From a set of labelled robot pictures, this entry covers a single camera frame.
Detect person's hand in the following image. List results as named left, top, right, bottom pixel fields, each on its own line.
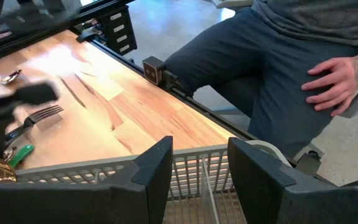
left=300, top=57, right=358, bottom=118

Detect black handled fork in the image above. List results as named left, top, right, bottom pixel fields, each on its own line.
left=4, top=105, right=65, bottom=149

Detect black box white labels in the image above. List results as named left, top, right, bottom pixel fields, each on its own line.
left=99, top=5, right=138, bottom=57

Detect person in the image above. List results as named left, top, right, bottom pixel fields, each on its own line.
left=163, top=0, right=358, bottom=158

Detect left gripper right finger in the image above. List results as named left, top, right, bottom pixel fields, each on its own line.
left=227, top=136, right=358, bottom=224

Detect grey mesh cutlery basket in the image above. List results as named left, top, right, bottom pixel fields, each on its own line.
left=14, top=139, right=293, bottom=224

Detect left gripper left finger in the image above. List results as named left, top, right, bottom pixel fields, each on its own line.
left=0, top=136, right=173, bottom=224

